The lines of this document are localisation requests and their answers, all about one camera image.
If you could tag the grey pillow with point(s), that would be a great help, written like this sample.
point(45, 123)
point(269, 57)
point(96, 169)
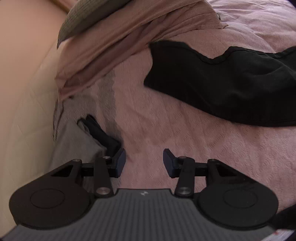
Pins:
point(78, 20)

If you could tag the pink bedspread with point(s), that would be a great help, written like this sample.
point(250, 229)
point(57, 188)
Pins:
point(161, 120)

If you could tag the pink pillow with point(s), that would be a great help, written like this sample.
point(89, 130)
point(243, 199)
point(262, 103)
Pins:
point(138, 20)
point(87, 78)

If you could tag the black pants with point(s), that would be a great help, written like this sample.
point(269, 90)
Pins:
point(231, 88)

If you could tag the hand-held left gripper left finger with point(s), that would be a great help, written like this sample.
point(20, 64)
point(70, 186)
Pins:
point(120, 162)

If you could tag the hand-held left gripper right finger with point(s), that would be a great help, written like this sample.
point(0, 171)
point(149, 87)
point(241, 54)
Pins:
point(167, 162)

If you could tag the cream quilted headboard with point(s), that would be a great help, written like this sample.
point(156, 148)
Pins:
point(25, 104)

